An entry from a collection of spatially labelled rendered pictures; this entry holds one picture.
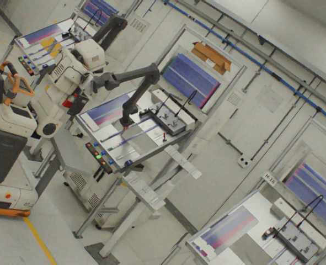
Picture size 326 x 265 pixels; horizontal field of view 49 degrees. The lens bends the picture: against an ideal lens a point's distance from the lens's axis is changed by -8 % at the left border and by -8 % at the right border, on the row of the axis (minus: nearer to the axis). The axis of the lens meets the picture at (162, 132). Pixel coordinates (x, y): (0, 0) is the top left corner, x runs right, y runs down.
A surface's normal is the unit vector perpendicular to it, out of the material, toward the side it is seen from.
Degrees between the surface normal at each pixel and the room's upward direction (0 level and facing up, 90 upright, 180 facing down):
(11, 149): 90
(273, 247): 44
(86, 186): 90
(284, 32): 90
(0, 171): 90
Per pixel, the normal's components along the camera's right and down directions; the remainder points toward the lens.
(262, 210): 0.07, -0.68
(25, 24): -0.51, -0.17
